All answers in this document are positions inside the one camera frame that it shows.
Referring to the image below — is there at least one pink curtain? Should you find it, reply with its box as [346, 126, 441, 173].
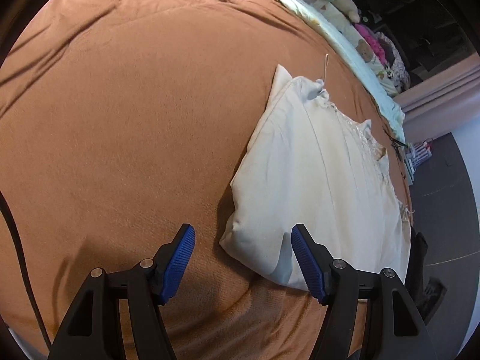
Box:
[392, 53, 479, 142]

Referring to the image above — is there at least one light grey beige jacket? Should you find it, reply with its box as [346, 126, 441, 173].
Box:
[220, 66, 411, 290]

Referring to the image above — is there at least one mint green blanket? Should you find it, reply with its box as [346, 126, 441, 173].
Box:
[278, 0, 406, 143]

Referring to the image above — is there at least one rust orange bed cover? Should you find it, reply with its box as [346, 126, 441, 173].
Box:
[1, 0, 391, 359]

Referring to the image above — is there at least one striped item beside bed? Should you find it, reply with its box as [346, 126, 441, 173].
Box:
[403, 139, 433, 186]

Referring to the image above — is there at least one black cable near lens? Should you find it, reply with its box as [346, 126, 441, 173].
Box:
[0, 190, 54, 351]

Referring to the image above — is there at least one black cable on bed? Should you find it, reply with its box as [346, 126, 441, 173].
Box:
[380, 121, 410, 181]

